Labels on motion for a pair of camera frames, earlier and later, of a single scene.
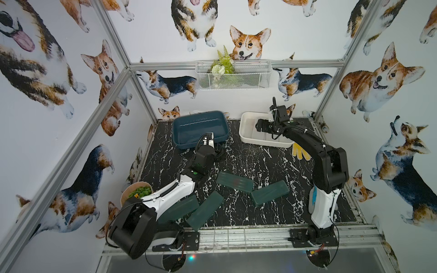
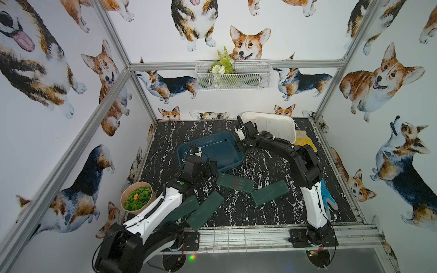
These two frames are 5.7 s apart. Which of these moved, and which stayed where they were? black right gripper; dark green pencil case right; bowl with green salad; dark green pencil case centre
Moved: black right gripper
Stayed: dark green pencil case centre; dark green pencil case right; bowl with green salad
